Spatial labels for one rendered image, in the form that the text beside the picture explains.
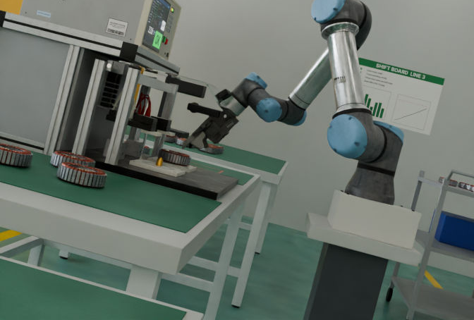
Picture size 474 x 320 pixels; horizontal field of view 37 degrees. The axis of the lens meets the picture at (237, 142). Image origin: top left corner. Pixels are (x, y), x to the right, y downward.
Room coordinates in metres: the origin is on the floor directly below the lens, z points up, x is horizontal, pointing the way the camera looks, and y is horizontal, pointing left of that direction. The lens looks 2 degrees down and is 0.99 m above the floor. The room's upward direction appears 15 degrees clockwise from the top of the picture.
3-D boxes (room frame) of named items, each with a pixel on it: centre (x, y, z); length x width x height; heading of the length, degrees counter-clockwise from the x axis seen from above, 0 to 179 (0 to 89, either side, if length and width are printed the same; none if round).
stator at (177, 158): (2.47, 0.20, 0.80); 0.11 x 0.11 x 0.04
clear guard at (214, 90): (2.23, 0.22, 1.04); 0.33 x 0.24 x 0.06; 85
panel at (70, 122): (2.37, 0.46, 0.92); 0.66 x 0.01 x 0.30; 175
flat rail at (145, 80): (2.35, 0.31, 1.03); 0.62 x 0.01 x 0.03; 175
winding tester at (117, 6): (2.39, 0.53, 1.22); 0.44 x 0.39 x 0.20; 175
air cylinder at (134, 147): (2.48, 0.34, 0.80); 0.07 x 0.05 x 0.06; 175
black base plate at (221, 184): (2.35, 0.22, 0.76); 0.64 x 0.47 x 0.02; 175
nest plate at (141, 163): (2.22, 0.22, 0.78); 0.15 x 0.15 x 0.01; 85
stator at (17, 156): (1.68, 0.51, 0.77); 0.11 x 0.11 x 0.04
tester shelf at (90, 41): (2.37, 0.53, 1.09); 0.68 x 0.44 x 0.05; 175
